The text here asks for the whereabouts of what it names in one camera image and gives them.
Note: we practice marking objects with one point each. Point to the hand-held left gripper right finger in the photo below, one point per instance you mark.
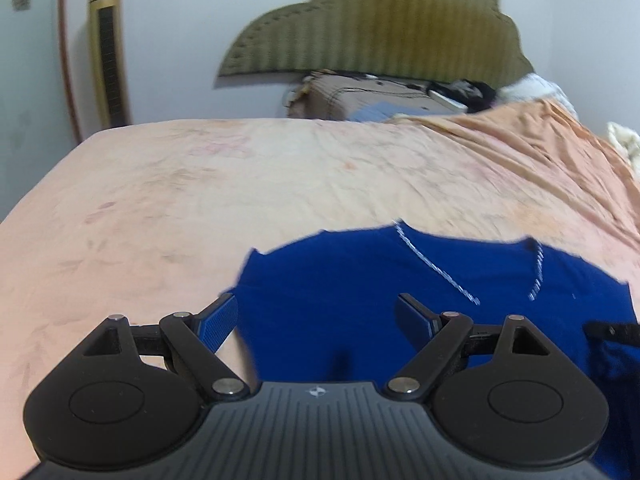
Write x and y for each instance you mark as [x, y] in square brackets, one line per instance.
[415, 318]

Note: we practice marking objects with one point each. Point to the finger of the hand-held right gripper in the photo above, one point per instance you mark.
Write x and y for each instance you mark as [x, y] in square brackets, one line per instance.
[612, 333]

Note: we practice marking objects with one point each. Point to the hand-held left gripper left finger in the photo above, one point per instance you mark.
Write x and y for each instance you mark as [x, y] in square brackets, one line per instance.
[220, 318]

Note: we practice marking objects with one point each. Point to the blue knitted sweater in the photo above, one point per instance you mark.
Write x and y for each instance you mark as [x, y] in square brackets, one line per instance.
[325, 300]

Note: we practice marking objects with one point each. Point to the black clothes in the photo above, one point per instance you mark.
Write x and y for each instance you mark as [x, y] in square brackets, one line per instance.
[472, 91]

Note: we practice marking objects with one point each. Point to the pink floral bed blanket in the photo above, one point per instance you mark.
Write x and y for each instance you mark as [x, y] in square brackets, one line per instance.
[200, 185]

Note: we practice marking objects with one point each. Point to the cream fluffy cloth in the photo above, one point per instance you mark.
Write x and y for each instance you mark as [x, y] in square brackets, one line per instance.
[625, 139]

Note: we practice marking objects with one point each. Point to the light blue cloth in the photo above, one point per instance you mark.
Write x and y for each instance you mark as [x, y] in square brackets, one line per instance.
[377, 112]

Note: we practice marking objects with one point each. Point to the white remote control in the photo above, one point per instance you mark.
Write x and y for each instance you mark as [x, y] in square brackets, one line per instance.
[447, 101]

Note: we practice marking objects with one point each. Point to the white blanket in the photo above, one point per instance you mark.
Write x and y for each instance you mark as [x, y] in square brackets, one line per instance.
[540, 90]

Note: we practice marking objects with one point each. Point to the gold tower air conditioner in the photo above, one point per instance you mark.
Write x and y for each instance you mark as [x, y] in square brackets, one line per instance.
[107, 50]

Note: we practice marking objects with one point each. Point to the olive green padded headboard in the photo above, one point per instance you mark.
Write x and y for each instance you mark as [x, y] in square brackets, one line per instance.
[375, 20]

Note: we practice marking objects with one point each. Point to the flower patterned glass door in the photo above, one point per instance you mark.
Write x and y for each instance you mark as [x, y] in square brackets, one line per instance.
[27, 60]

